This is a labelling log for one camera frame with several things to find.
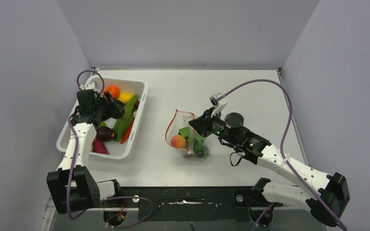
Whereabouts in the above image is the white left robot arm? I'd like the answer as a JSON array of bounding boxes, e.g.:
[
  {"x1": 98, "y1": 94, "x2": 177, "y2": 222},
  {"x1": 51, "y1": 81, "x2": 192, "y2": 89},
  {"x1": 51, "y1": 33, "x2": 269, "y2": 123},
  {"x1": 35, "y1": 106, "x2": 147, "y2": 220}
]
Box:
[{"x1": 46, "y1": 90, "x2": 125, "y2": 219}]

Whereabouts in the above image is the aluminium frame rail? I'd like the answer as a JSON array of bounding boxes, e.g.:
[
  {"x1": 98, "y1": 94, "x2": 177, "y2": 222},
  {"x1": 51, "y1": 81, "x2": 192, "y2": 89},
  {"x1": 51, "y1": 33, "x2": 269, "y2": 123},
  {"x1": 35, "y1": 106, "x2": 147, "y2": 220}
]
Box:
[{"x1": 44, "y1": 187, "x2": 332, "y2": 213}]

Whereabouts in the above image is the yellow lemon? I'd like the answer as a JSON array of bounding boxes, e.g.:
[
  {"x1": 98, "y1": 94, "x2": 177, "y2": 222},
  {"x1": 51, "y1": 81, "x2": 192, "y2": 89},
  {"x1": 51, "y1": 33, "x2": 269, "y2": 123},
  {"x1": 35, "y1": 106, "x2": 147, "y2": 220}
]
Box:
[{"x1": 117, "y1": 92, "x2": 133, "y2": 104}]

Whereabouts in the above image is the white green napa cabbage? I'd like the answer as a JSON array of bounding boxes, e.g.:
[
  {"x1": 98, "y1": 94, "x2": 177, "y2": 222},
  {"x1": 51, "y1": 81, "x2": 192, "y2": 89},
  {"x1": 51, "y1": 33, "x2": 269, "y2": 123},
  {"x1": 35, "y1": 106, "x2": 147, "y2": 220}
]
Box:
[{"x1": 178, "y1": 126, "x2": 210, "y2": 159}]

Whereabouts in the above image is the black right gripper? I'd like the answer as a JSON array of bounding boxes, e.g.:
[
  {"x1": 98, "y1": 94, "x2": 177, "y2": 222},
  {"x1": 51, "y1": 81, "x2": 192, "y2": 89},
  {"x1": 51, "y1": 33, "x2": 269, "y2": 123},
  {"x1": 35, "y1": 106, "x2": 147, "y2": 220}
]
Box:
[{"x1": 190, "y1": 107, "x2": 238, "y2": 146}]

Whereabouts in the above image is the purple eggplant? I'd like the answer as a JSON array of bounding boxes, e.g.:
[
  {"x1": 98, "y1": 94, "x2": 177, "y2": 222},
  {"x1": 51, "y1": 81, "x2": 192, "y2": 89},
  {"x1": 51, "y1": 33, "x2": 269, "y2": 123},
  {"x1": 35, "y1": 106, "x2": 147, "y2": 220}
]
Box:
[{"x1": 96, "y1": 126, "x2": 115, "y2": 142}]

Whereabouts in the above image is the clear red-zipper bag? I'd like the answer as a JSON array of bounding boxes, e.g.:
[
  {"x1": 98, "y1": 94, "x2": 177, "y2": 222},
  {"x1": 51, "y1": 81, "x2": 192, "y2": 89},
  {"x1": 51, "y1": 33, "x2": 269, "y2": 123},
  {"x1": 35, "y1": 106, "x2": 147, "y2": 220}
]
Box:
[{"x1": 165, "y1": 109, "x2": 210, "y2": 160}]

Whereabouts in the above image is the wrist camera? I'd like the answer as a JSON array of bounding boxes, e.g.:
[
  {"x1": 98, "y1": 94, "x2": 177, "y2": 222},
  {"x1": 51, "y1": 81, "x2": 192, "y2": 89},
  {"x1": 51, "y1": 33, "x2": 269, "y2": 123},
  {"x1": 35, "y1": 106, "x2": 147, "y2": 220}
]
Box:
[
  {"x1": 210, "y1": 92, "x2": 228, "y2": 117},
  {"x1": 79, "y1": 81, "x2": 101, "y2": 92}
]

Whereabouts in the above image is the red chili pepper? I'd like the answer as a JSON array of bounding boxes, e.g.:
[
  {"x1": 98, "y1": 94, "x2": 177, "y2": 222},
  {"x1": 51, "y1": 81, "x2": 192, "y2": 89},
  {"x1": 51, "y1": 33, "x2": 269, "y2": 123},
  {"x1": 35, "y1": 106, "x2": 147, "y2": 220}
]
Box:
[{"x1": 120, "y1": 120, "x2": 134, "y2": 144}]

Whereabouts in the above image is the green leafy vegetable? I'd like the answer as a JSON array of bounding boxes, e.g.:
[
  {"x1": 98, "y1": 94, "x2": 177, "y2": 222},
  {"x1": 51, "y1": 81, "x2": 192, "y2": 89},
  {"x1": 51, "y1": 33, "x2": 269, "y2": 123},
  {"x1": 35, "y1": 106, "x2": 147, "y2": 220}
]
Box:
[{"x1": 112, "y1": 94, "x2": 139, "y2": 142}]

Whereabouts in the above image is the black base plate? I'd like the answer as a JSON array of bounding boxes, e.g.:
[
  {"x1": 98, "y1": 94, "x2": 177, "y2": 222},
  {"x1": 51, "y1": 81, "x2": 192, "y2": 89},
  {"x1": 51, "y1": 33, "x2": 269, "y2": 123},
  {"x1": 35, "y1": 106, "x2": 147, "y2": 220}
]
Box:
[{"x1": 99, "y1": 186, "x2": 270, "y2": 222}]

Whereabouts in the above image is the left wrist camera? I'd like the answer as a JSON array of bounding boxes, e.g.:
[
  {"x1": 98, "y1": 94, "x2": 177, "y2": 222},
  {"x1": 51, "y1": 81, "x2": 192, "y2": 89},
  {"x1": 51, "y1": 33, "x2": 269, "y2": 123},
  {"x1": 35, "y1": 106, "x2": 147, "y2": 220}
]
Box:
[{"x1": 79, "y1": 81, "x2": 101, "y2": 92}]

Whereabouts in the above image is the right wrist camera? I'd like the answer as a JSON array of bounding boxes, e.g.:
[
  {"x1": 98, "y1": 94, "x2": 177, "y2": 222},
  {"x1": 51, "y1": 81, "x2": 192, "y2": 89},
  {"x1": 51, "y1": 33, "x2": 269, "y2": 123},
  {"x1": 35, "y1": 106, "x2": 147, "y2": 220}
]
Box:
[{"x1": 210, "y1": 92, "x2": 228, "y2": 117}]

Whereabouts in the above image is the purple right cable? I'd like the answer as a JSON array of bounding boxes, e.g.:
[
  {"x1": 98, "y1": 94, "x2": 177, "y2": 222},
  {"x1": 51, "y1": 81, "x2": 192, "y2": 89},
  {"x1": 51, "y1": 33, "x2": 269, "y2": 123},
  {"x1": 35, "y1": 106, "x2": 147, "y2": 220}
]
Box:
[{"x1": 212, "y1": 79, "x2": 348, "y2": 231}]

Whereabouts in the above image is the dark red fig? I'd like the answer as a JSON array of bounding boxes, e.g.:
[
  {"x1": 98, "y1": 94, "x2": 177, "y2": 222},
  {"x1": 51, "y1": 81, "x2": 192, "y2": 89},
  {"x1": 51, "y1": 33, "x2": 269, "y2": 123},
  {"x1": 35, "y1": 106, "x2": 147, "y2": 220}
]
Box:
[{"x1": 134, "y1": 101, "x2": 140, "y2": 110}]

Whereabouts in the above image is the peach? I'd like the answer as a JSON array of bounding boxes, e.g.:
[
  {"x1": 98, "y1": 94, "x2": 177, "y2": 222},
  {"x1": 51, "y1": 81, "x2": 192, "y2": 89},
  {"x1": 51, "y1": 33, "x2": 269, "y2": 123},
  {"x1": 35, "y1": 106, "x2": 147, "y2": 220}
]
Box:
[{"x1": 170, "y1": 134, "x2": 187, "y2": 149}]

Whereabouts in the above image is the red purple onion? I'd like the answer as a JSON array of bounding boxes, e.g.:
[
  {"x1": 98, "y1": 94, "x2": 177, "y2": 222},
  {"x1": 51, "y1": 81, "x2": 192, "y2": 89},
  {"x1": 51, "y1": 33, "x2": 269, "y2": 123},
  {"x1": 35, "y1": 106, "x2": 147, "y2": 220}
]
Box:
[{"x1": 92, "y1": 140, "x2": 109, "y2": 154}]

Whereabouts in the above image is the orange fruit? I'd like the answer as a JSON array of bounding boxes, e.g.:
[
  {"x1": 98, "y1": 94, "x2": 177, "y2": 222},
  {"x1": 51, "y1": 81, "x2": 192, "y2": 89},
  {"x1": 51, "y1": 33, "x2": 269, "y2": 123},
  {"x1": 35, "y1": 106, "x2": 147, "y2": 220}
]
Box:
[{"x1": 105, "y1": 85, "x2": 120, "y2": 99}]

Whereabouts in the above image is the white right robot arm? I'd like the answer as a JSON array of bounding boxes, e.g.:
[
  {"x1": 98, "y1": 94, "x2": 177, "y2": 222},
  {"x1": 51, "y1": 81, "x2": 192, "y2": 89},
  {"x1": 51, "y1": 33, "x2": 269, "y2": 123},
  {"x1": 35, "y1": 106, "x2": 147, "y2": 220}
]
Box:
[{"x1": 189, "y1": 108, "x2": 350, "y2": 231}]

